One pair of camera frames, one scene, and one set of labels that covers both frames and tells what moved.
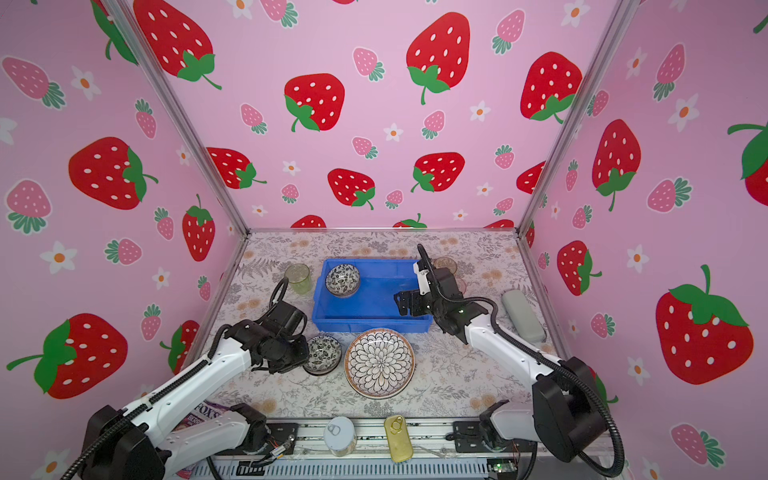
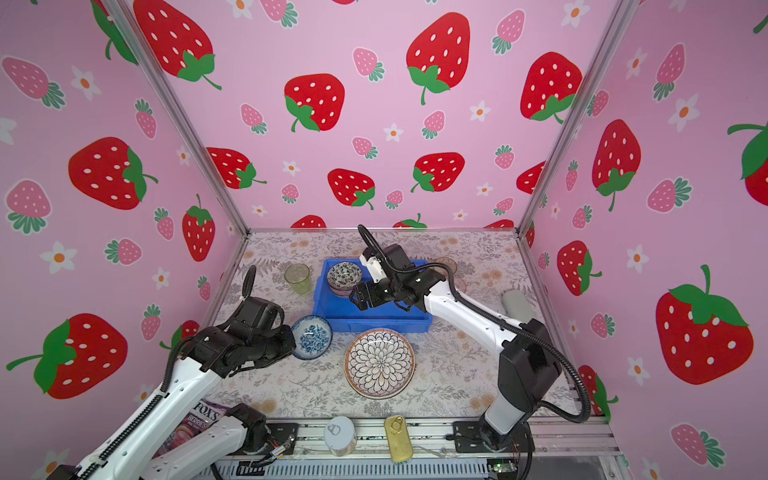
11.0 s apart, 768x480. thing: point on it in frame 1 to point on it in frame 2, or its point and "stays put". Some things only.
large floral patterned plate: (379, 363) stays put
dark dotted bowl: (324, 354) to (343, 276)
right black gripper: (403, 300) to (371, 298)
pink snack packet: (205, 411) stays put
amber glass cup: (446, 262) stays put
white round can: (340, 436) stays put
